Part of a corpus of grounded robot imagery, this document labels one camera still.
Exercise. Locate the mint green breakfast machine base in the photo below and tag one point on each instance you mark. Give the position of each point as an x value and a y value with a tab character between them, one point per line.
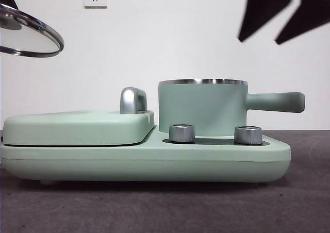
180	163

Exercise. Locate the silver control knob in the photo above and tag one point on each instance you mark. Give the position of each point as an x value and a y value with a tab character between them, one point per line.
248	135
181	133

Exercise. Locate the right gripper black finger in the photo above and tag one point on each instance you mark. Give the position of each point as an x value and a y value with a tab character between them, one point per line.
263	8
312	11

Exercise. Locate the mint green hinged griddle cover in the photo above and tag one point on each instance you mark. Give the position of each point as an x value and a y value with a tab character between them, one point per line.
77	127

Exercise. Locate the glass lid with green knob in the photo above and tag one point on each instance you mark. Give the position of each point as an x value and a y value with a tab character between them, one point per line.
25	37

